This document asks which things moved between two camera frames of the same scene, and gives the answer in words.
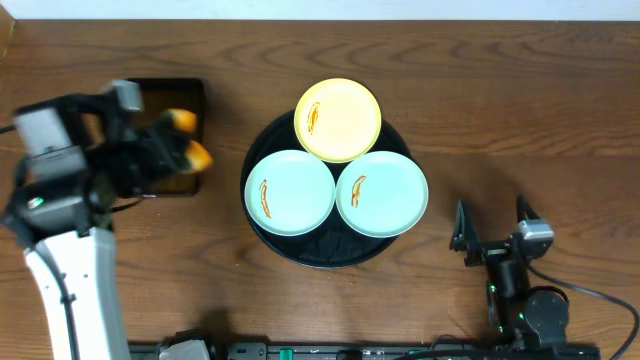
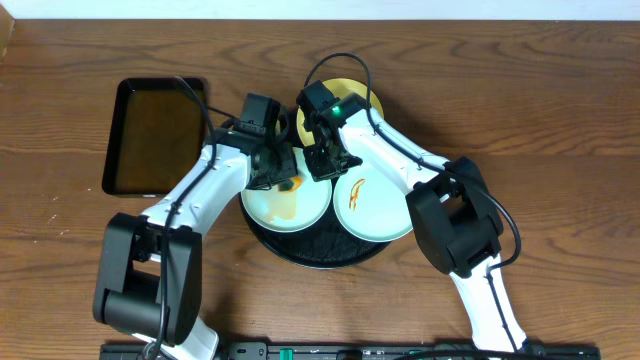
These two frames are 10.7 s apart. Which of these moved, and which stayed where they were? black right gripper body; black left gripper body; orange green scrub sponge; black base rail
Moved: black right gripper body; orange green scrub sponge; black left gripper body
Stayed: black base rail
